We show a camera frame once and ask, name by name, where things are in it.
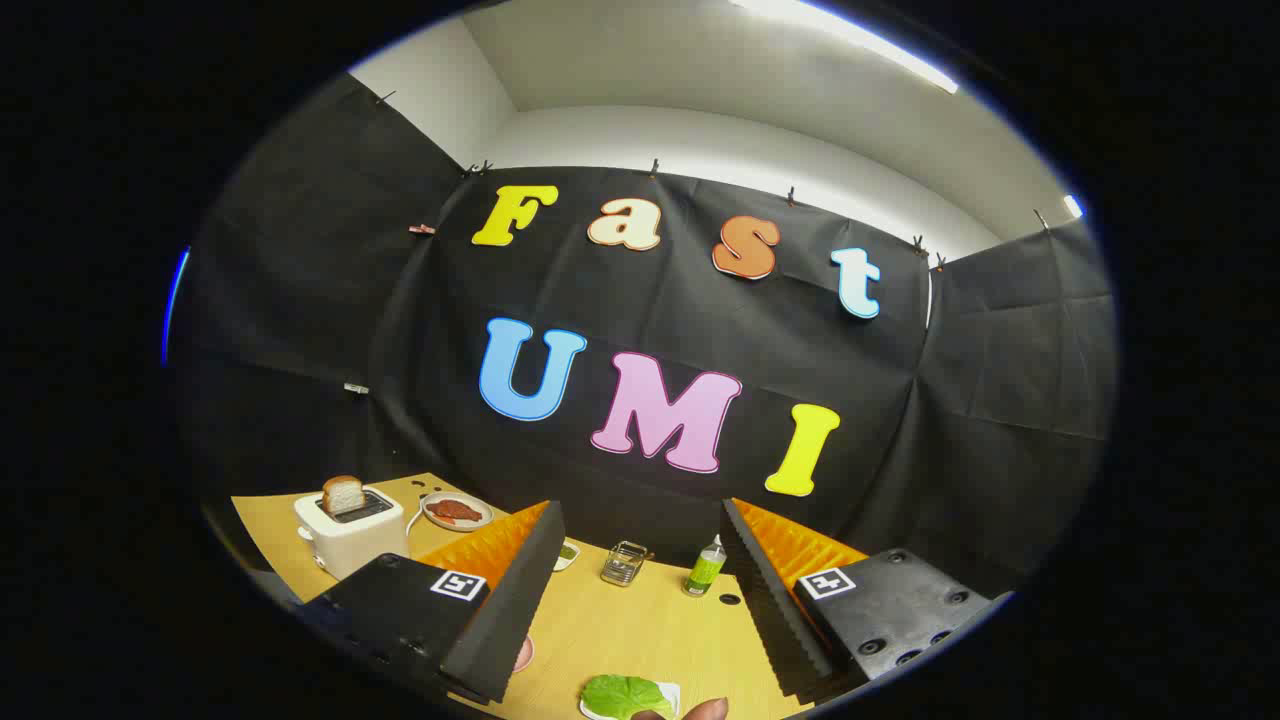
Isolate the white toaster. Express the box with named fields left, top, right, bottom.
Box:
left=293, top=487, right=409, bottom=581

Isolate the round grey plate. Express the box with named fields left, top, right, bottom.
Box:
left=420, top=491, right=494, bottom=532

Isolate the white flat tray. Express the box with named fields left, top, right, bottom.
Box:
left=578, top=682, right=683, bottom=720

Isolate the black backdrop cloth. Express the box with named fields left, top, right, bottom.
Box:
left=165, top=72, right=1119, bottom=601

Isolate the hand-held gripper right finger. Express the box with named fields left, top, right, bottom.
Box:
left=720, top=497, right=1013, bottom=701

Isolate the green lettuce leaf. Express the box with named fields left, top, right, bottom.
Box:
left=581, top=674, right=676, bottom=720

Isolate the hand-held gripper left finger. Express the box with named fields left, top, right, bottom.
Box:
left=300, top=500, right=567, bottom=706

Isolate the metal wire holder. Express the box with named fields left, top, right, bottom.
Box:
left=600, top=540, right=649, bottom=588

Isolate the toast bread slice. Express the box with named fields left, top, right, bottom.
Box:
left=321, top=475, right=366, bottom=517

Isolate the green drink bottle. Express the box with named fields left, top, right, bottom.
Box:
left=683, top=534, right=728, bottom=598

